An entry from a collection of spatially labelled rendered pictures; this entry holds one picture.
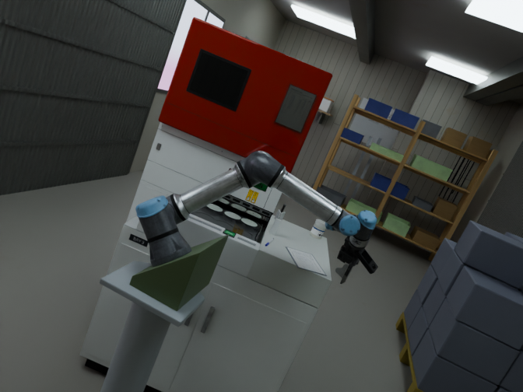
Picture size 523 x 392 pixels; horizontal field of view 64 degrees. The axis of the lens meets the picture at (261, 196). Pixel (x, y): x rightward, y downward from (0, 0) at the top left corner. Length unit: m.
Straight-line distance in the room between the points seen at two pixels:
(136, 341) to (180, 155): 1.20
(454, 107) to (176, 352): 7.11
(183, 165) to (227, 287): 0.87
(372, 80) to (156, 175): 6.74
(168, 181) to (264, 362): 1.17
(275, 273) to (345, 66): 7.27
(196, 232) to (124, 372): 0.62
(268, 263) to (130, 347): 0.66
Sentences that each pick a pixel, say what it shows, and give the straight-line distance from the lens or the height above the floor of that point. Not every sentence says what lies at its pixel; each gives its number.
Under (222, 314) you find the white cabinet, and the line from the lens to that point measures 2.01.
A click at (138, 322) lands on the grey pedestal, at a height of 0.68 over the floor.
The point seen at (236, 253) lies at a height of 0.90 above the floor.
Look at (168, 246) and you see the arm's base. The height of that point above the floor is 0.99.
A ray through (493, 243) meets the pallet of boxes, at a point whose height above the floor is 1.23.
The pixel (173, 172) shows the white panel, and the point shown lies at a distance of 2.52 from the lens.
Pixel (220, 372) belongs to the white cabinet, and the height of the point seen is 0.31.
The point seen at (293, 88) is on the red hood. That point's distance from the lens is 2.32.
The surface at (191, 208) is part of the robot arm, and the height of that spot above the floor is 1.09.
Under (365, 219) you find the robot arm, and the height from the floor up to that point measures 1.30.
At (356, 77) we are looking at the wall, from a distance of 8.82.
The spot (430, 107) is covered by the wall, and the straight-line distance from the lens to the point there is 8.33.
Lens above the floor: 1.61
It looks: 13 degrees down
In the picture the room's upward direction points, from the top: 23 degrees clockwise
